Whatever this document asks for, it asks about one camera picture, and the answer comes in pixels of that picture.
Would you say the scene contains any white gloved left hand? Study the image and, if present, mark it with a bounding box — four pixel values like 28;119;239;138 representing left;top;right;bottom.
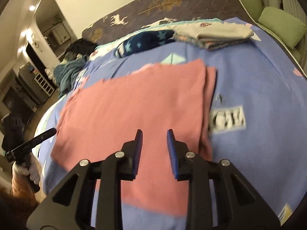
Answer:
12;153;40;185

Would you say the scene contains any green pillow back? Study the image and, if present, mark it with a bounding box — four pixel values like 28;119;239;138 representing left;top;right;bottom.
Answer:
241;0;263;21

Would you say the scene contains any peach quilted sleeve forearm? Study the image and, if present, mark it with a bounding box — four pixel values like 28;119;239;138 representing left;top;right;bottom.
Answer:
12;170;46;207

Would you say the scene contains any blue printed bed sheet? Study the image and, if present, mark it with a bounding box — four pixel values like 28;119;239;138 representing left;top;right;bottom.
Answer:
35;25;306;229

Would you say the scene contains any folded floral cloth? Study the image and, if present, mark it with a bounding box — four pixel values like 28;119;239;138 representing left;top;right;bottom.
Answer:
172;34;250;51

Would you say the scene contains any green pillow front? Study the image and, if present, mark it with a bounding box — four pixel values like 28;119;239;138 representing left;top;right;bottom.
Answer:
258;7;306;49

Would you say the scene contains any dark deer pattern headboard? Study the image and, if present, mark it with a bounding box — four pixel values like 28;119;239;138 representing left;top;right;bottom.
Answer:
82;0;254;45

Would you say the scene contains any white shelf rack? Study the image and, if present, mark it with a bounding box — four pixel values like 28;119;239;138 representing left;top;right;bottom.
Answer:
34;73;55;97

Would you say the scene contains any pink long sleeve shirt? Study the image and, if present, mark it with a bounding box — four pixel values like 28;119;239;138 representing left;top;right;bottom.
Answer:
51;59;216;217

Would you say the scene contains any black clothes pile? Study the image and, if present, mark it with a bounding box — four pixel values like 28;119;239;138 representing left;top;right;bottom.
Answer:
64;38;98;56

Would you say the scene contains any navy star fleece blanket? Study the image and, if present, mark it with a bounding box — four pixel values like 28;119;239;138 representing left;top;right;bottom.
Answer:
115;30;175;58

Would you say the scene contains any folded white grey garment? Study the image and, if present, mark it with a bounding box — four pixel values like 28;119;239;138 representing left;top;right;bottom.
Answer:
173;22;254;40

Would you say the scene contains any green pillow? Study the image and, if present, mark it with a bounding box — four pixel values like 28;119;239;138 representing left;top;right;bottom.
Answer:
241;0;263;21
258;7;306;49

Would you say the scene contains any teal blanket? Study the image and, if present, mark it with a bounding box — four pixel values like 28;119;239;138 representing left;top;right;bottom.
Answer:
53;55;88;99

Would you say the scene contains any white cat figurine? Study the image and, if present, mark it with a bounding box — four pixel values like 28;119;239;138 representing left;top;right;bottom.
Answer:
45;68;54;80

